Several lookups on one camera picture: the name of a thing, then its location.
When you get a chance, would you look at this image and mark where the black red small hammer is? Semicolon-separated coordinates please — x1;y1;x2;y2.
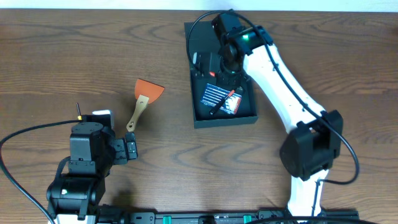
209;86;245;115

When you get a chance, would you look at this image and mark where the black yellow screwdriver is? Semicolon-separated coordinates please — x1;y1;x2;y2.
76;103;83;121

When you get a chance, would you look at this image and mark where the orange scraper with tan handle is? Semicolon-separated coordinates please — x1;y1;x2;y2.
126;79;165;132

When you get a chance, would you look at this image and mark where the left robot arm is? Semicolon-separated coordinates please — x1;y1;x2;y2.
47;122;137;223

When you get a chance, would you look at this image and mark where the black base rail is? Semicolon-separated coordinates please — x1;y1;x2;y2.
96;205;360;224

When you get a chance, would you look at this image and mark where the dark green open box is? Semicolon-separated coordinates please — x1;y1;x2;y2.
189;22;258;128

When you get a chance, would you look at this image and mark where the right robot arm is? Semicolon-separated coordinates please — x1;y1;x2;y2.
211;11;345;217

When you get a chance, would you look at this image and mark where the blue precision screwdriver set case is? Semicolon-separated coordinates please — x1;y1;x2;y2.
200;83;243;114

